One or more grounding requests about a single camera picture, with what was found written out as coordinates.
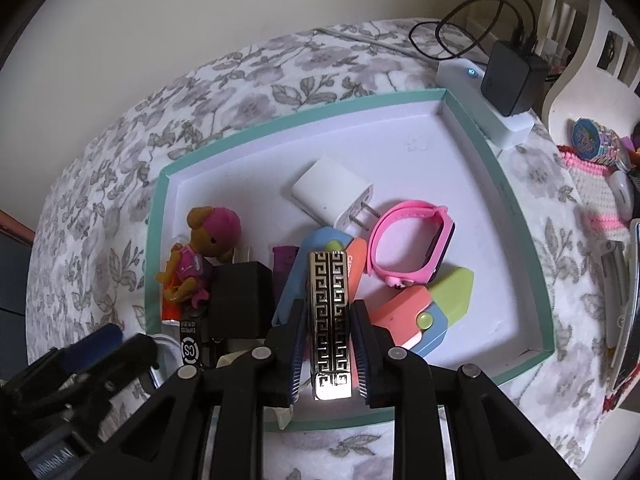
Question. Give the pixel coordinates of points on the pink smartwatch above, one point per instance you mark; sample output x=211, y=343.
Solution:
x=408, y=242

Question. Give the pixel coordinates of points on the white power strip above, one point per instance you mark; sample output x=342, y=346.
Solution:
x=462, y=78

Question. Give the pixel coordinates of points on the silver hair clip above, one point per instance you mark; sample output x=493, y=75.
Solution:
x=621, y=299

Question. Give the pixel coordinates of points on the teal white cardboard tray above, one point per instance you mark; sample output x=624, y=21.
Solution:
x=417, y=145

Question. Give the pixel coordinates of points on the black plugged charger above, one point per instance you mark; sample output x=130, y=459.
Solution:
x=512, y=80

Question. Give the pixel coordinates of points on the dark blue cabinet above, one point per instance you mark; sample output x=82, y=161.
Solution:
x=15, y=250

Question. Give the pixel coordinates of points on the white chair frame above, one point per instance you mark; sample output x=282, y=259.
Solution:
x=601, y=82

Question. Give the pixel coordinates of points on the white usb charger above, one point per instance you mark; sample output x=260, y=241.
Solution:
x=333, y=195

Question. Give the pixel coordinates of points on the floral purple grey blanket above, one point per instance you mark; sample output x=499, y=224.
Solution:
x=87, y=263

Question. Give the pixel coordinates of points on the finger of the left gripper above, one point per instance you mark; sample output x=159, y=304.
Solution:
x=120, y=369
x=48, y=373

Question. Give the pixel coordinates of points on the gold black patterned lighter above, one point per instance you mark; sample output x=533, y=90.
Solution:
x=330, y=362

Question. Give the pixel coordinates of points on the black power adapter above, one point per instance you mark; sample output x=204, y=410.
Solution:
x=241, y=304

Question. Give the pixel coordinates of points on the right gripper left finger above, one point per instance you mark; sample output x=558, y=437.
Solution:
x=208, y=425

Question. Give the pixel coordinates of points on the pink crochet cloth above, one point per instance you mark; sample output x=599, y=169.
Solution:
x=608, y=200

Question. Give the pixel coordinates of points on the brown pink dog figurine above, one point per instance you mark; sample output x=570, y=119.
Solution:
x=214, y=234

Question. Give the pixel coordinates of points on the coral blue folding toy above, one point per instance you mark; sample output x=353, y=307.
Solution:
x=419, y=317

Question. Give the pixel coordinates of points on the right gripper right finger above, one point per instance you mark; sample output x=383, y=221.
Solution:
x=447, y=420

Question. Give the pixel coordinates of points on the purple lip balm tube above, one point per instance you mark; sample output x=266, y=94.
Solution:
x=283, y=259

